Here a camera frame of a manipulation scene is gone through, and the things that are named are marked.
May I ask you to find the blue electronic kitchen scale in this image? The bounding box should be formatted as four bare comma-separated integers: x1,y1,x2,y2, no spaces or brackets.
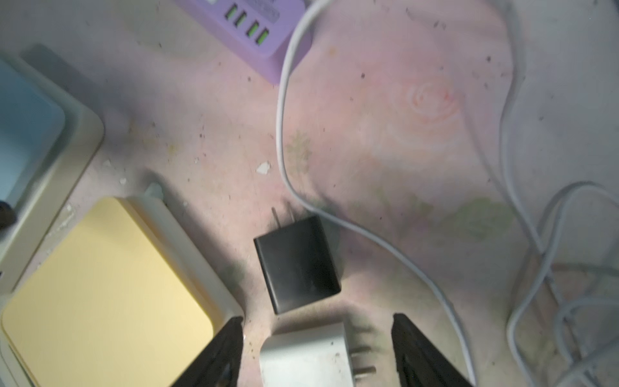
1,53,105,295

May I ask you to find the black USB wall charger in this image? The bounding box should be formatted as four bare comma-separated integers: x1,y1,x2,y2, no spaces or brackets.
253,203,342,315

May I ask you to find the white USB wall charger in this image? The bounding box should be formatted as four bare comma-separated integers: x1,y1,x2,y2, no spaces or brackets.
260,322,377,387

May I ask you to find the yellow electronic kitchen scale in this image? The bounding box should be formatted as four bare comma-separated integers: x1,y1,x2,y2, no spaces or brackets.
1,195,243,386

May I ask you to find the purple power strip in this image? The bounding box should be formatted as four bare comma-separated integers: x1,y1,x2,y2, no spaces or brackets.
177,0,306,85

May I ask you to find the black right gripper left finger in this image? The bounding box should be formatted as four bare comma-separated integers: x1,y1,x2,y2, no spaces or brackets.
172,316,243,387

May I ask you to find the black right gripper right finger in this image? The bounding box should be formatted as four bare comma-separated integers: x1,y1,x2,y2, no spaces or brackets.
391,313,472,387

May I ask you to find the white USB charging cable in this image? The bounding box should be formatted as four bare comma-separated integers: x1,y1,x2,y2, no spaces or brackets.
275,0,619,387

